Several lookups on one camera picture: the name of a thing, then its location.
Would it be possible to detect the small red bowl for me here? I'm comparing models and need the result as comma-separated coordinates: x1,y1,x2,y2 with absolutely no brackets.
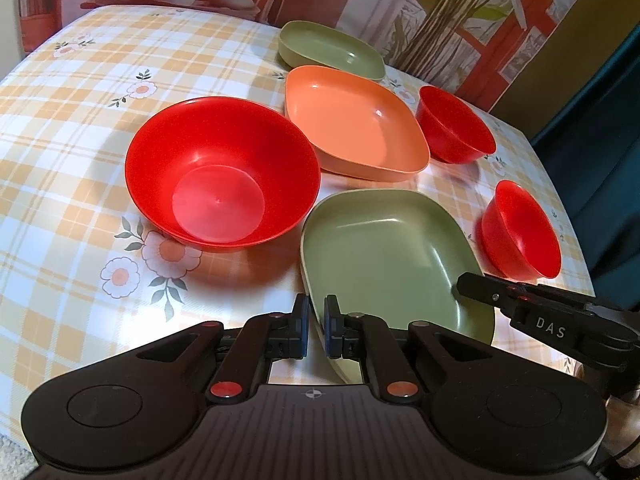
480,180,562,281

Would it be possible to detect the yellow checkered floral tablecloth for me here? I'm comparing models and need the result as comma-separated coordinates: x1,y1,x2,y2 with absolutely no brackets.
0,4,597,453

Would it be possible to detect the medium red bowl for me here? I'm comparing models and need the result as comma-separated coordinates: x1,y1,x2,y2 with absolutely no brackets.
416,86,497,165

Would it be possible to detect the large red bowl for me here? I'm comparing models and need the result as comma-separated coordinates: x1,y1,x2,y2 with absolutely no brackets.
125,96,321,249

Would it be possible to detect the printed backdrop poster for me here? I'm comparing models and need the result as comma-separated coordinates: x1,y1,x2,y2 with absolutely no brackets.
14,0,609,114

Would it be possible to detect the person's right hand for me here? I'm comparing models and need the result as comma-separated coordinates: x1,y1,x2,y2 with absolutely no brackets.
574,362,639,454

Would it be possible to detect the orange square plate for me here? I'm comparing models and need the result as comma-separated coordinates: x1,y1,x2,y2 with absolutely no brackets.
284,65,431,182

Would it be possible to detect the green square plate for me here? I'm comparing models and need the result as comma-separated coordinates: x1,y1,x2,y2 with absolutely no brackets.
299,187,497,385
278,21,386,81

